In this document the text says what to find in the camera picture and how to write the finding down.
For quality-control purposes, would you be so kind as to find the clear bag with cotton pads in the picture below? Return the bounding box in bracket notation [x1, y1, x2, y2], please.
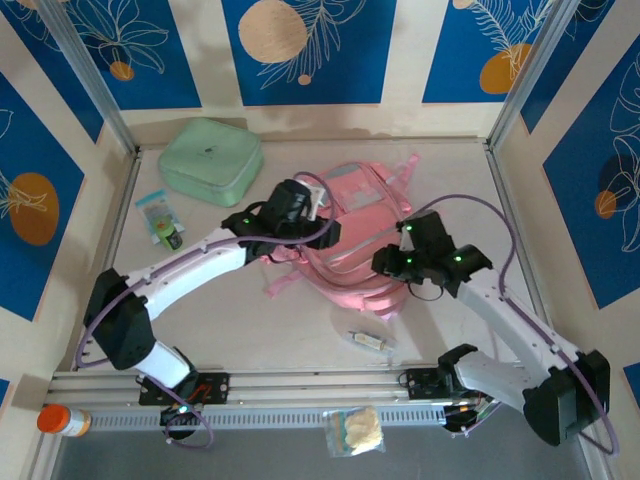
[322, 405, 387, 457]

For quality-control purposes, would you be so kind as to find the slotted grey cable duct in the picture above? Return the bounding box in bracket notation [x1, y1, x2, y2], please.
[84, 405, 449, 432]

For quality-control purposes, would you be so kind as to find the clear packet with green item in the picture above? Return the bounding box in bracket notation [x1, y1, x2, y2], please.
[134, 193, 187, 251]

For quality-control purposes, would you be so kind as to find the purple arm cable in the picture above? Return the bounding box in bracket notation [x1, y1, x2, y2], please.
[407, 193, 621, 457]
[73, 171, 337, 452]

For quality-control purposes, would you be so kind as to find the aluminium front rail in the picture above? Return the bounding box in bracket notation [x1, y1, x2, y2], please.
[43, 368, 587, 407]

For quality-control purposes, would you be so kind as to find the clear bag with small tubes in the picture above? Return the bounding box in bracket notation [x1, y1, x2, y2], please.
[327, 307, 399, 356]

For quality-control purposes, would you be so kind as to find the pink backpack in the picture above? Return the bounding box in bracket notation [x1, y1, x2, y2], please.
[259, 153, 424, 321]

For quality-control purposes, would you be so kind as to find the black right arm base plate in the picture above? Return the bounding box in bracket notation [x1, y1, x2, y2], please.
[399, 368, 481, 401]

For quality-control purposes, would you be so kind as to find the aluminium side rail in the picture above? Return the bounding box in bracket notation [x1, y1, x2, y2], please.
[73, 147, 144, 372]
[483, 139, 564, 364]

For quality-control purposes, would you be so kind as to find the black connector bracket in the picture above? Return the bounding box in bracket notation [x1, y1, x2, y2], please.
[442, 402, 496, 439]
[159, 405, 204, 441]

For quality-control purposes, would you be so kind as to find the orange capped bottle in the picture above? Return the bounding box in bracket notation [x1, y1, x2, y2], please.
[36, 404, 93, 439]

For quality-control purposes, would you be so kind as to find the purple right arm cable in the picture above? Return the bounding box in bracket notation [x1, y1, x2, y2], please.
[407, 193, 621, 457]

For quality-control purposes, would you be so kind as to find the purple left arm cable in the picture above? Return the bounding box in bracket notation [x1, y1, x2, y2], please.
[73, 171, 337, 452]

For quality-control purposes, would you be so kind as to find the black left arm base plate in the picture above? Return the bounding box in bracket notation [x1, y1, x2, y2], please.
[138, 372, 231, 406]

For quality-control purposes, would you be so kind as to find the aluminium corner post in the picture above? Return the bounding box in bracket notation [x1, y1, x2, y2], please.
[35, 0, 140, 155]
[485, 0, 587, 151]

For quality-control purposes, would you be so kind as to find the mint green zip pouch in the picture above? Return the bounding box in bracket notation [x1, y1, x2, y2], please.
[157, 117, 266, 209]

